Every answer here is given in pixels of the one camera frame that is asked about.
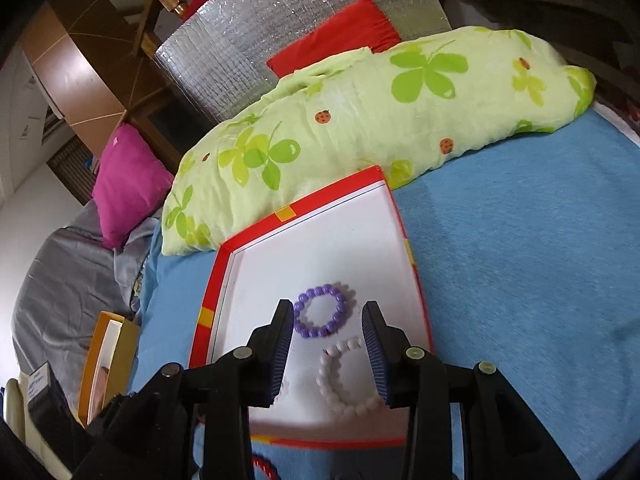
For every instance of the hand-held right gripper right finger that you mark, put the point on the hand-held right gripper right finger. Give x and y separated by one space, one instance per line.
374 350

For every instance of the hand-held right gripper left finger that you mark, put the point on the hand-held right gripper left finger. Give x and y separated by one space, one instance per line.
282 355

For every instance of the red cardboard box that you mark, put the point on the red cardboard box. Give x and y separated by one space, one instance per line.
310 250

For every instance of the blue blanket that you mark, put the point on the blue blanket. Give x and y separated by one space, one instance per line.
500 260

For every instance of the orange cardboard box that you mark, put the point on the orange cardboard box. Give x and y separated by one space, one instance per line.
92 355

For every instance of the magenta cushion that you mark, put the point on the magenta cushion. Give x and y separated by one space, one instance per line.
130 185

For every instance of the grey blanket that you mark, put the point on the grey blanket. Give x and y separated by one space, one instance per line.
65 270

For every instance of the black box with white label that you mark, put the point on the black box with white label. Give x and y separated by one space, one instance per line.
47 395

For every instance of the green floral pillow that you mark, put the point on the green floral pillow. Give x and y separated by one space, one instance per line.
375 110

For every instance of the silver insulation sheet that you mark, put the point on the silver insulation sheet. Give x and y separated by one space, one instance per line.
240 50

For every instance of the red cushion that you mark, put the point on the red cushion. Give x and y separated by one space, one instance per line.
345 35

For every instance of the wooden chair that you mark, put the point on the wooden chair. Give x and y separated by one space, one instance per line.
150 15

